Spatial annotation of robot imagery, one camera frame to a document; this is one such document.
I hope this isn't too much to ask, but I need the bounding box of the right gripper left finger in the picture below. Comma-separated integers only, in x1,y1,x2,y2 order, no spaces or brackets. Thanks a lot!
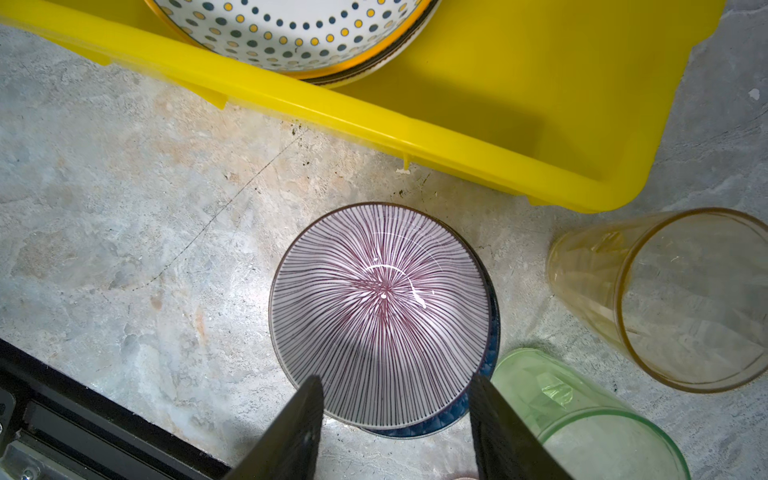
224,376,324,480

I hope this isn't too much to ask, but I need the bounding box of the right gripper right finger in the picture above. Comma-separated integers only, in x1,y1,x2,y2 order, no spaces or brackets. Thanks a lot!
469,374,571,480

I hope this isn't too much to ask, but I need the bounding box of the blue floral bowl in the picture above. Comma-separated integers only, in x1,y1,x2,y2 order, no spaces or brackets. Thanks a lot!
359,239,502,440

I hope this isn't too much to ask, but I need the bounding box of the purple striped bowl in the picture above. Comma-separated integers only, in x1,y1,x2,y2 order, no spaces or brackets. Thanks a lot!
268,202,500,431

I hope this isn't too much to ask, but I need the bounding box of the dotted plate yellow rim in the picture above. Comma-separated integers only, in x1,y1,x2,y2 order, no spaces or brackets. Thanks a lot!
147,0,429,82

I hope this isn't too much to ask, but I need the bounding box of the white plate black striped rim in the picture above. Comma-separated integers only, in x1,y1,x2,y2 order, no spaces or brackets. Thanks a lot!
308,0,441,88

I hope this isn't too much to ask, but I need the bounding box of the yellow plastic bin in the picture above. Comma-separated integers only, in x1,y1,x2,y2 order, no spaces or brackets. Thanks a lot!
1,1,724,213

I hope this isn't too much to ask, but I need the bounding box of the green plastic cup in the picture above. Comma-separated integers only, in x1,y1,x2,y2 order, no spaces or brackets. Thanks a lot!
491,348,691,479

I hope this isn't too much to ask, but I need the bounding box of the amber plastic cup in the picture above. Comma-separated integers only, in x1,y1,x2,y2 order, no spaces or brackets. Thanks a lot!
546,207,767,393

